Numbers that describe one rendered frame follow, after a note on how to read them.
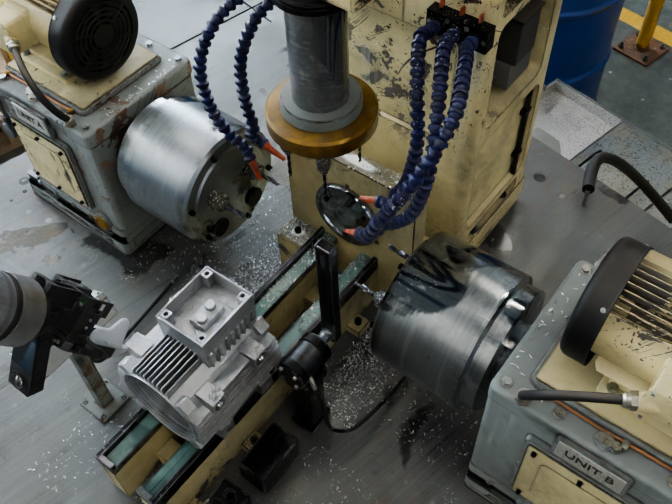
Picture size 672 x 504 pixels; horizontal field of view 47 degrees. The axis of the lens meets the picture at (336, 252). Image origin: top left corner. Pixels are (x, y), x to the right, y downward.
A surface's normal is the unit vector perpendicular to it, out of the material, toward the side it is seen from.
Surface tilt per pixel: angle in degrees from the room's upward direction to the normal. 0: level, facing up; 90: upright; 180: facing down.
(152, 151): 39
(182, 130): 9
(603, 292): 35
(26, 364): 60
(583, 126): 0
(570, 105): 0
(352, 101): 0
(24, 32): 90
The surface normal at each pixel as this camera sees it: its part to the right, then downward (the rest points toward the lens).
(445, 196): -0.61, 0.64
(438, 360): -0.55, 0.28
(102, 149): 0.79, 0.46
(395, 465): -0.04, -0.62
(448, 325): -0.38, -0.13
